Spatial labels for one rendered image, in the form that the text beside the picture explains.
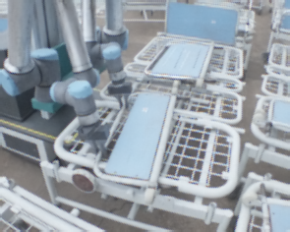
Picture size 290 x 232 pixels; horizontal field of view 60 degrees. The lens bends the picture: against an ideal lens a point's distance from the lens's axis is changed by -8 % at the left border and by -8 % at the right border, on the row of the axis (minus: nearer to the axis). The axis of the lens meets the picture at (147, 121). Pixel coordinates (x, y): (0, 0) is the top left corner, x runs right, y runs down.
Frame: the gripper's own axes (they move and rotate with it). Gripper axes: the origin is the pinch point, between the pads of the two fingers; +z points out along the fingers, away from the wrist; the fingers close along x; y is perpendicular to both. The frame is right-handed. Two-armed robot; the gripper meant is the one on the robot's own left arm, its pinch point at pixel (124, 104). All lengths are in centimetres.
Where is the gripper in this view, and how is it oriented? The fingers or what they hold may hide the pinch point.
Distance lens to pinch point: 156.3
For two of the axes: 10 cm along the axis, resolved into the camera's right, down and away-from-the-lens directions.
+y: -1.9, 5.6, -8.1
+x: 9.7, -0.3, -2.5
